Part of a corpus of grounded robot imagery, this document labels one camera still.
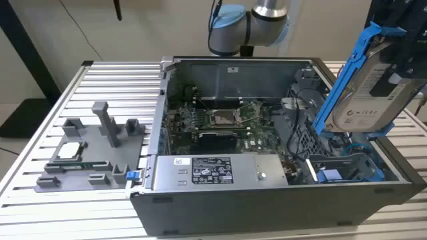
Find blue disk wire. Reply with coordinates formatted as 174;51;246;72
341;139;371;171

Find power supply cable bundle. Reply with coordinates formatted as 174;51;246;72
281;159;301;177

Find grey parts rack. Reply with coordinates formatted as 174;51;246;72
34;101;148;193

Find perforated metal drive cage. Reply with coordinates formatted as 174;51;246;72
270;109;334;161

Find hard disk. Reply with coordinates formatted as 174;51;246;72
312;21;409;140

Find grey disk bay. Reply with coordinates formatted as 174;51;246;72
304;149;389;186

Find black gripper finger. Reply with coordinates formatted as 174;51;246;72
369;65;400;97

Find metal socket cover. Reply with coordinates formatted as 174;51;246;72
236;101;264;123

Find CPU socket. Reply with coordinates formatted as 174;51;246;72
208;108;241;126

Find black open PC case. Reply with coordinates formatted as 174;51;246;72
124;55;427;237

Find black cable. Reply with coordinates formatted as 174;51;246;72
286;89;332;161

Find thin metal locking lever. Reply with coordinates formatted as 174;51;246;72
194;96;212;111

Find green motherboard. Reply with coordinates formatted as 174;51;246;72
162;98;290;156

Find silver power supply unit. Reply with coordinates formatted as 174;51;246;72
150;154;289;190

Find black antenna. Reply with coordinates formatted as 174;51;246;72
112;0;122;21

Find blue disk carrier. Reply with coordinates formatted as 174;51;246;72
316;169;342;181

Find installed RAM stick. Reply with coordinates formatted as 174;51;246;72
198;126;253;133

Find green RAM stick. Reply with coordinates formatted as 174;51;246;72
49;162;108;169

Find silver CPU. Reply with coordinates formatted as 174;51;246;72
56;142;84;161

